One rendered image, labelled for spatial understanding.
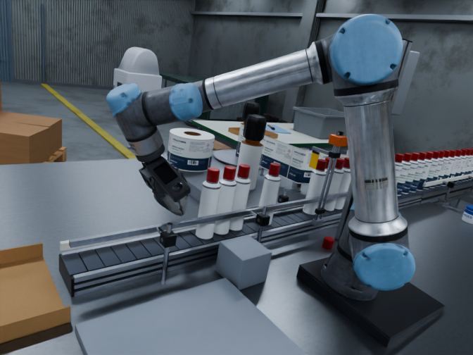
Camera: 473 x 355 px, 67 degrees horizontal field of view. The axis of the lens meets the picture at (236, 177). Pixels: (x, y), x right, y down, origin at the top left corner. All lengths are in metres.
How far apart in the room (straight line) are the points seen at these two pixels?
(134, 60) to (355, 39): 5.86
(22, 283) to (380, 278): 0.77
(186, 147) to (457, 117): 4.86
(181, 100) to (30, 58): 9.28
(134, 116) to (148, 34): 9.94
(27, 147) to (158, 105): 2.84
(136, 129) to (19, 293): 0.43
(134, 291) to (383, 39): 0.73
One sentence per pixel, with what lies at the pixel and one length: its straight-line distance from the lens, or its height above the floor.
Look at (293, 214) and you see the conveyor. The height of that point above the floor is 0.88.
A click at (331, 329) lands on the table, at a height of 0.83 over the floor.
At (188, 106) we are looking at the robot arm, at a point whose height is 1.27.
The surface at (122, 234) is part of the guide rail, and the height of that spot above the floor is 0.96.
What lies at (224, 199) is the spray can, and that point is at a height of 1.00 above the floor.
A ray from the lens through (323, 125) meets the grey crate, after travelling 3.28.
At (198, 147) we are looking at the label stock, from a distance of 1.52.
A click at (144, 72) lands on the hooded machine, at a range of 6.50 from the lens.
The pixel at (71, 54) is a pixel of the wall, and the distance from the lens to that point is 10.12.
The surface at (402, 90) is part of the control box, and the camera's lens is 1.22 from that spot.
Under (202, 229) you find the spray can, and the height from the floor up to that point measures 0.91.
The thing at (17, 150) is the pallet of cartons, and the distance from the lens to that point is 3.59.
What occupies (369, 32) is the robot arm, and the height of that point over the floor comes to 1.45.
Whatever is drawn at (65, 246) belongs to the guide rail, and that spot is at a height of 0.90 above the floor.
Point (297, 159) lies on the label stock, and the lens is 1.50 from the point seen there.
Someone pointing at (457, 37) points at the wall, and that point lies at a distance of 6.10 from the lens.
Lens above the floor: 1.38
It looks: 19 degrees down
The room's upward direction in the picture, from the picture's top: 10 degrees clockwise
